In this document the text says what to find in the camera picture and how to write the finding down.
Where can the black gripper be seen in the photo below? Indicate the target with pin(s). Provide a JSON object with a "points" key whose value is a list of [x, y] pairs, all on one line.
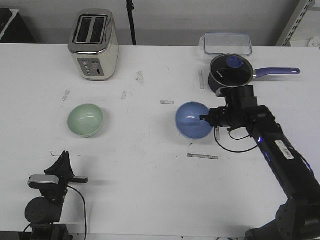
{"points": [[225, 117], [58, 169]]}

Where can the blue bowl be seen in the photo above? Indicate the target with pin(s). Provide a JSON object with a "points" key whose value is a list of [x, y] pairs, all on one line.
{"points": [[189, 123]]}

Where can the light green bowl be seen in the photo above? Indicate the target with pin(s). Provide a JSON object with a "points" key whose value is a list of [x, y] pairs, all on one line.
{"points": [[85, 120]]}

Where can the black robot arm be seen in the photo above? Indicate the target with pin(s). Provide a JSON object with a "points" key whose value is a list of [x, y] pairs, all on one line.
{"points": [[44, 212], [299, 217]]}

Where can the dark blue saucepan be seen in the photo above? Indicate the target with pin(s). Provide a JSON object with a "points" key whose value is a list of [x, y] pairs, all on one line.
{"points": [[261, 72]]}

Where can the glass pot lid blue knob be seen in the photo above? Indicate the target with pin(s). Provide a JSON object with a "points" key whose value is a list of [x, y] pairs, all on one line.
{"points": [[228, 71]]}

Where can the clear plastic food container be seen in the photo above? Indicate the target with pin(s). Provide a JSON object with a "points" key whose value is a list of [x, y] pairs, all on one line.
{"points": [[213, 43]]}

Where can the metal shelf rack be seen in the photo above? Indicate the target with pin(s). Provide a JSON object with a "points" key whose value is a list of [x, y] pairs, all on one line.
{"points": [[303, 27]]}

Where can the cream two-slot toaster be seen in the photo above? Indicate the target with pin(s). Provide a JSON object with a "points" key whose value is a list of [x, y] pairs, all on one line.
{"points": [[93, 44]]}

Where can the black tripod pole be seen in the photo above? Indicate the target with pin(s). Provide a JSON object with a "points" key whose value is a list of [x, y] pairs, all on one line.
{"points": [[130, 8]]}

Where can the black box at left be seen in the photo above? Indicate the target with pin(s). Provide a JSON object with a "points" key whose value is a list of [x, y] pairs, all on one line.
{"points": [[13, 29]]}

